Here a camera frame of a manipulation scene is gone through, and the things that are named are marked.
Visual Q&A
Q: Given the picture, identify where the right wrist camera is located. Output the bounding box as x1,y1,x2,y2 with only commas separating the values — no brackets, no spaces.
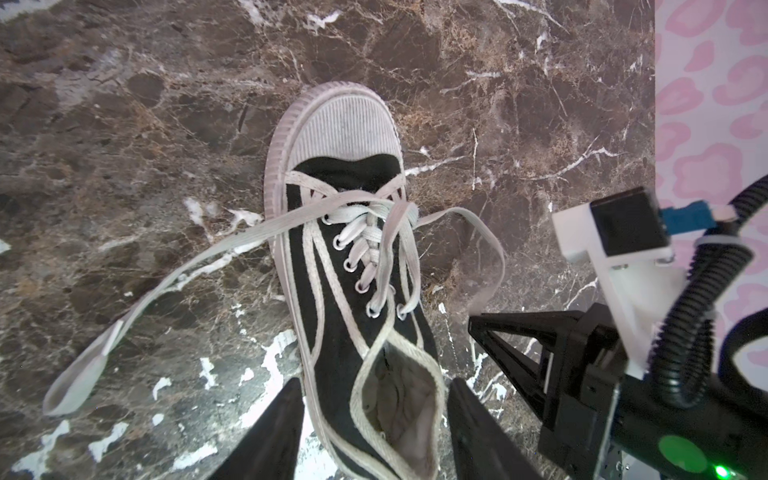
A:
552,187,737,378

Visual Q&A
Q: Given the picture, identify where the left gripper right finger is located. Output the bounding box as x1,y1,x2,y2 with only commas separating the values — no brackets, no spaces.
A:
447,378,541,480

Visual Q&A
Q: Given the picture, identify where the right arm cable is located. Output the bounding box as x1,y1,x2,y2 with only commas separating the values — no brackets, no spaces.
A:
650,173,768,418

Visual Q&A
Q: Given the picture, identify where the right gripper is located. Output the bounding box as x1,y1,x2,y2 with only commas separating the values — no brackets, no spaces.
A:
468,303,626,479

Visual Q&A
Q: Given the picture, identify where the black white sneaker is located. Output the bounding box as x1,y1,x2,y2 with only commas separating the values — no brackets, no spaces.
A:
263,82,446,479

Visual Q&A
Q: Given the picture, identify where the white shoelace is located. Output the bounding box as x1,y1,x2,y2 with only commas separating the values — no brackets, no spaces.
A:
43,190,505,416

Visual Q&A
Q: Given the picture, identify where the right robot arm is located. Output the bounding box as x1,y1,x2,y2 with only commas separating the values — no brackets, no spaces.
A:
468,303,767,479

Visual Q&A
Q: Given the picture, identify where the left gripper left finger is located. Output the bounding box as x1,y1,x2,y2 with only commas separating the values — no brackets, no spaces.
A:
209,378,304,480

